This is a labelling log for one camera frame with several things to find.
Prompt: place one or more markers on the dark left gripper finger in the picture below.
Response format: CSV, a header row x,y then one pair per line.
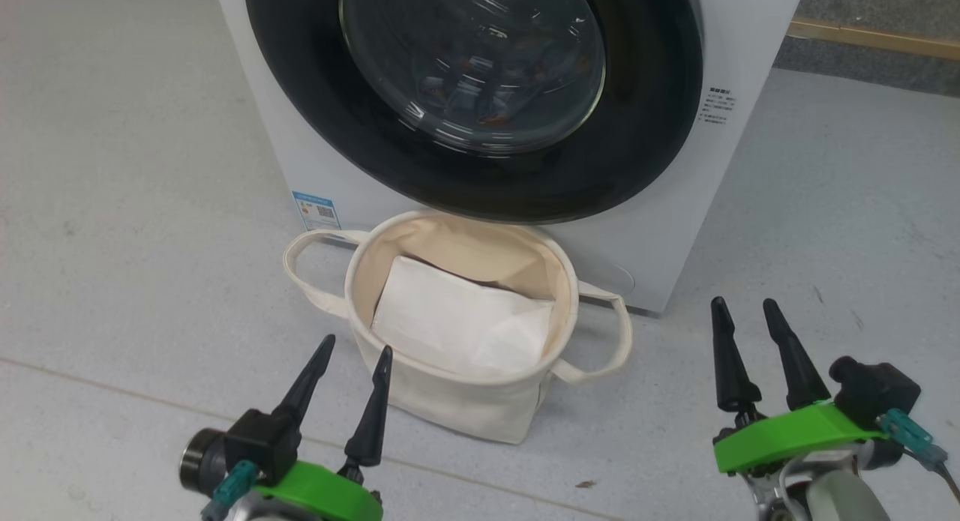
x,y
371,423
307,386

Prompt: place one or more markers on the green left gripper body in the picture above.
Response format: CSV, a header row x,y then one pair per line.
x,y
315,495

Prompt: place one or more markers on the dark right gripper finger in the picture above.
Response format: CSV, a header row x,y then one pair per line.
x,y
795,363
733,371

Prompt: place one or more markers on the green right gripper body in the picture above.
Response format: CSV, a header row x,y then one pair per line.
x,y
787,435

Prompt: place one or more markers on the black round glass washer door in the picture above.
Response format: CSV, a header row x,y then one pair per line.
x,y
315,94

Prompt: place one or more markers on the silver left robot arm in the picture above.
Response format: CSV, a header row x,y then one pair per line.
x,y
262,515

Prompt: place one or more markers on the cream canvas laundry basket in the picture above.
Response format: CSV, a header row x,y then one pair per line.
x,y
450,408

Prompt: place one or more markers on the white front-load washing machine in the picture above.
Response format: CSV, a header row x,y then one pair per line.
x,y
675,206

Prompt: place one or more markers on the blue energy label sticker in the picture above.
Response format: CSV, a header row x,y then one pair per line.
x,y
316,210

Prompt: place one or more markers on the small printed text label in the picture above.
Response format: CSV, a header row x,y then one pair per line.
x,y
718,106

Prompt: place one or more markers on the wooden baseboard strip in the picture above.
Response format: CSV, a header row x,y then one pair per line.
x,y
870,40

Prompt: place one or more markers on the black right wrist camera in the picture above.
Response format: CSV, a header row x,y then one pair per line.
x,y
874,390

